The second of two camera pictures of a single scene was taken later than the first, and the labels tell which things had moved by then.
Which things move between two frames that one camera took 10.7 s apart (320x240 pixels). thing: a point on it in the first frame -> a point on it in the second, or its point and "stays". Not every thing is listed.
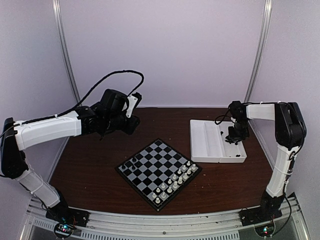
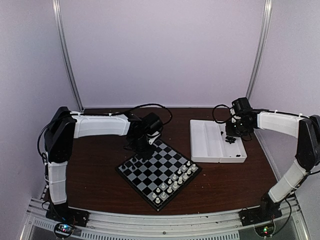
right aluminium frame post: x=259 y=50 stays
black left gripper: x=130 y=128 -> x=145 y=155
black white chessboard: x=158 y=172 stays
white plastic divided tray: x=208 y=143 stays
